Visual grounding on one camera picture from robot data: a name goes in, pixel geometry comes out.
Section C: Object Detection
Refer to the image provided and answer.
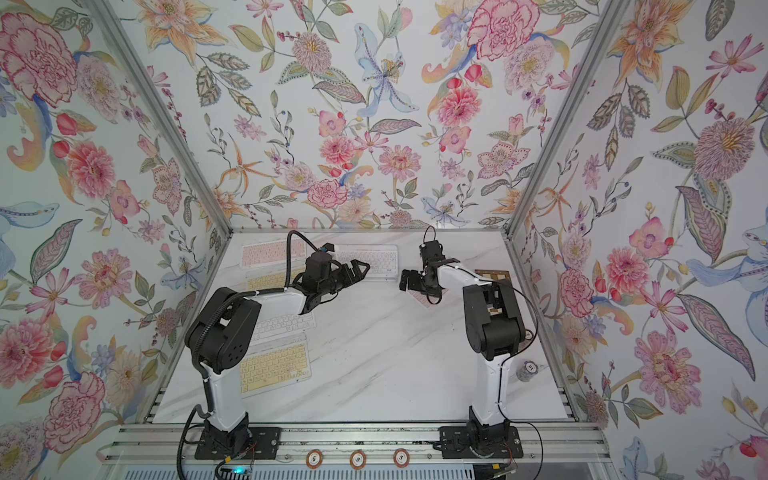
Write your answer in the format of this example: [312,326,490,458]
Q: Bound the right orange ring marker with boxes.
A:
[393,448,410,469]

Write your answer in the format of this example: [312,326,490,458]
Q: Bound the left orange ring marker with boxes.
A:
[305,449,324,470]

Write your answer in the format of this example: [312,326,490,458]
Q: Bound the aluminium front rail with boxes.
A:
[97,422,610,468]

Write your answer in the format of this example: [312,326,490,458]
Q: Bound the left black cable bundle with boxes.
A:
[173,229,325,480]

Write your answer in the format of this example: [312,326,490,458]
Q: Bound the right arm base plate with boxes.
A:
[438,422,524,460]

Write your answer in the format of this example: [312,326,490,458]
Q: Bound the silver patterned can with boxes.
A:
[515,360,539,383]

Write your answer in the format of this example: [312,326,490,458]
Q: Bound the right black cable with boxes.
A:
[419,224,544,480]

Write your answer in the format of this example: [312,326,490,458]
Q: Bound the wooden chessboard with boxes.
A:
[475,269,512,283]

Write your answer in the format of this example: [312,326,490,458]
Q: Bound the orange ring marker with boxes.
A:
[393,448,410,469]
[349,450,367,471]
[305,449,324,470]

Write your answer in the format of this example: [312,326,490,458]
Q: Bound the pink keyboard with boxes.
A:
[239,239,307,269]
[408,290,448,309]

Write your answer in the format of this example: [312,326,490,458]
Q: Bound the white keyboard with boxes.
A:
[335,244,400,280]
[251,313,316,344]

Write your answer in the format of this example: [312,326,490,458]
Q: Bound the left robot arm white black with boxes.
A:
[184,250,370,434]

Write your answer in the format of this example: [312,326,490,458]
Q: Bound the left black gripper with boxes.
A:
[316,257,369,297]

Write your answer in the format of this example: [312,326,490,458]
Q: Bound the middle orange ring marker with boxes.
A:
[349,450,367,471]

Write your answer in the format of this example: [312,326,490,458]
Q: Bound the yellow keyboard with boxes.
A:
[246,271,285,291]
[239,333,312,397]

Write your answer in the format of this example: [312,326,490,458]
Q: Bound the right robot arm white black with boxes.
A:
[400,239,527,450]

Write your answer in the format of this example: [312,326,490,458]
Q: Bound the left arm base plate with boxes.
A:
[194,418,281,461]

